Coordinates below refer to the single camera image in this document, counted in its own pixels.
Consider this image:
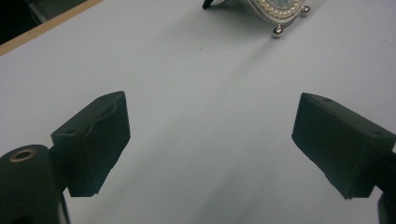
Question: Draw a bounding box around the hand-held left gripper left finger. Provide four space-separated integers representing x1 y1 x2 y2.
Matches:
50 91 132 198

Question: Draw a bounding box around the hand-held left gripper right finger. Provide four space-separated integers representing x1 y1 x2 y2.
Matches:
290 91 396 201

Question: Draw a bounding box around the black round pan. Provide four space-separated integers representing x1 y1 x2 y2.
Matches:
202 0 311 39

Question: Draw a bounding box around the white table cover sheet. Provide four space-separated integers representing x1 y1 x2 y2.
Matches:
0 0 396 224

